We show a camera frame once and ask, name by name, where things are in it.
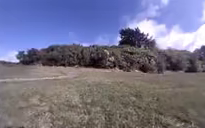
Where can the long green bush hedge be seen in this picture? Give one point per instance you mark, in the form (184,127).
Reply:
(100,57)

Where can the dry grass field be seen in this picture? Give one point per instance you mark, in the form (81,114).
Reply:
(103,100)

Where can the tall dark tree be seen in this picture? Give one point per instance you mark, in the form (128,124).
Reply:
(135,37)

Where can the pale dirt path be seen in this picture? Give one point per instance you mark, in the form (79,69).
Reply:
(26,79)

